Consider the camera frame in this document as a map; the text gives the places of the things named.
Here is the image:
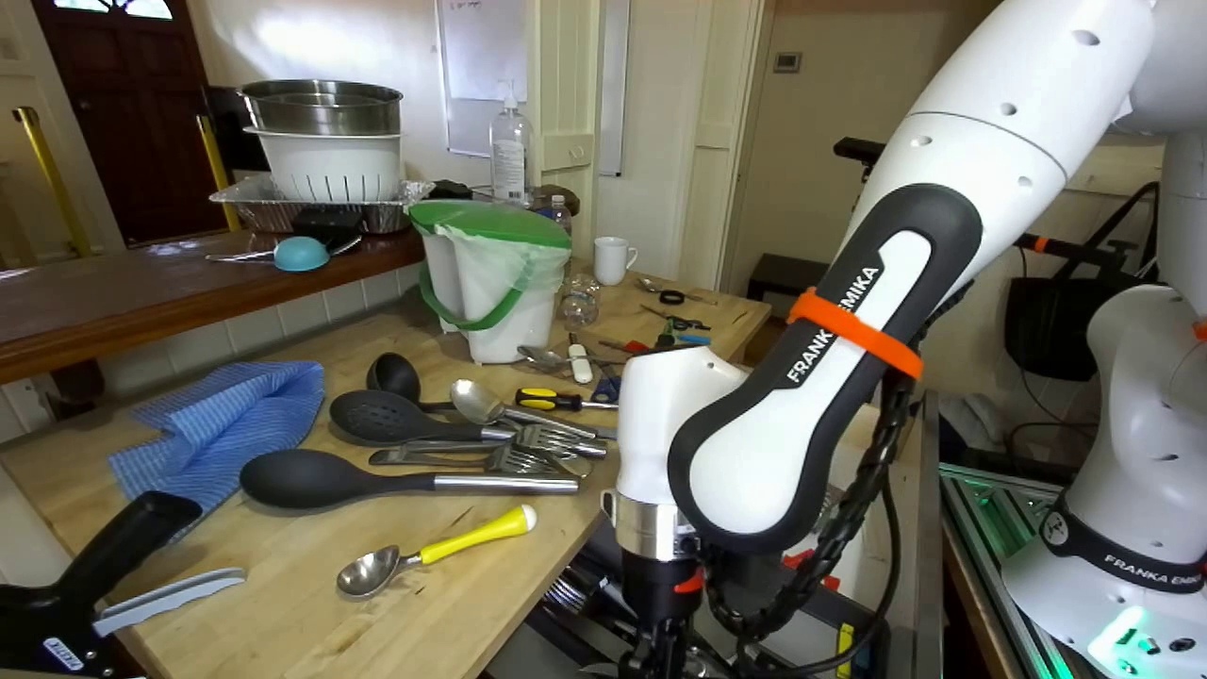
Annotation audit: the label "black solid serving spoon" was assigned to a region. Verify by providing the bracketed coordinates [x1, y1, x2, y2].
[239, 448, 581, 512]

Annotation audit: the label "yellow handled ice cream scoop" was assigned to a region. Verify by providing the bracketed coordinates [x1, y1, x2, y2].
[337, 505, 538, 600]

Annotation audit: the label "clear pump bottle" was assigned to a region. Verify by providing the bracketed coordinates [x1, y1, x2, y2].
[489, 80, 534, 207]

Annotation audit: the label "black bar clamp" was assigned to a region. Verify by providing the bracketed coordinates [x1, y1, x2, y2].
[0, 490, 248, 679]

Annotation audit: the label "dark wooden door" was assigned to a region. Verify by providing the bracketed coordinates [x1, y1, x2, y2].
[31, 0, 228, 248]

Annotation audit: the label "yellow black screwdriver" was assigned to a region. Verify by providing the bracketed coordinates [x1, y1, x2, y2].
[515, 388, 620, 413]

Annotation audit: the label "blue striped cloth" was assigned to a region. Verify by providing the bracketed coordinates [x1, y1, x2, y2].
[107, 360, 326, 540]

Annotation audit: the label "black slotted serving spoon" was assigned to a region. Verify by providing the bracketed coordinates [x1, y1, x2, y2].
[328, 389, 516, 447]

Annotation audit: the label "black ladle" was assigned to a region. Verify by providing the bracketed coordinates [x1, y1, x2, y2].
[366, 352, 459, 414]

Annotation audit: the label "scissors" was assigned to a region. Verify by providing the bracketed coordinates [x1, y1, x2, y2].
[639, 303, 713, 334]

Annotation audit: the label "black box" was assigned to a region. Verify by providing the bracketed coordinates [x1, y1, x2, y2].
[748, 253, 831, 306]

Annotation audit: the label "light blue round lid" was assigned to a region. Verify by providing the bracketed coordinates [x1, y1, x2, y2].
[273, 236, 331, 273]

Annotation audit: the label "white mug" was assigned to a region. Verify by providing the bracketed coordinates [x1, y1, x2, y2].
[593, 236, 639, 287]

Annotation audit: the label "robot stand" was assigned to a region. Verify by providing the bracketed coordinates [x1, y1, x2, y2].
[919, 391, 1118, 679]

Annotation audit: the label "white colander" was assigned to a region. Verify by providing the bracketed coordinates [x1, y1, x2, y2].
[243, 127, 405, 203]

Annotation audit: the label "steel mixing bowl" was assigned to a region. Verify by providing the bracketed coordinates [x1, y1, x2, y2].
[236, 79, 405, 138]

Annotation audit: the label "foil tray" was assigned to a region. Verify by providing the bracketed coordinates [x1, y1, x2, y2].
[209, 175, 435, 236]

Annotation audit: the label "yellow pole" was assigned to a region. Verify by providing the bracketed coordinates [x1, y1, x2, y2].
[12, 107, 92, 257]
[195, 114, 242, 233]

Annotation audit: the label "steel slotted turner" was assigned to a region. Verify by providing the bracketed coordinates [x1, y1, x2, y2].
[368, 441, 593, 478]

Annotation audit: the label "drawer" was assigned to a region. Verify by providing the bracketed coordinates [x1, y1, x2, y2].
[486, 396, 942, 679]

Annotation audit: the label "large steel spoon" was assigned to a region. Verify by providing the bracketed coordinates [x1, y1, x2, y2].
[450, 379, 619, 442]

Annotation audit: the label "heap of steel cutlery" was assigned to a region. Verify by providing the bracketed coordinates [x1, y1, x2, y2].
[545, 573, 591, 616]

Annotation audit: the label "steel fork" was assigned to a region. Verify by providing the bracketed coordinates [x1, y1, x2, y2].
[514, 424, 610, 461]

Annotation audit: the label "whiteboard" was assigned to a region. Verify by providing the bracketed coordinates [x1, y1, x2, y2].
[435, 0, 530, 158]

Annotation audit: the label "black bag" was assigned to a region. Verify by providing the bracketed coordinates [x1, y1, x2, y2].
[1003, 182, 1166, 383]

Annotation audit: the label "white bin with green lid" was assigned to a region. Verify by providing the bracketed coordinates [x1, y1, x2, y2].
[407, 199, 573, 366]

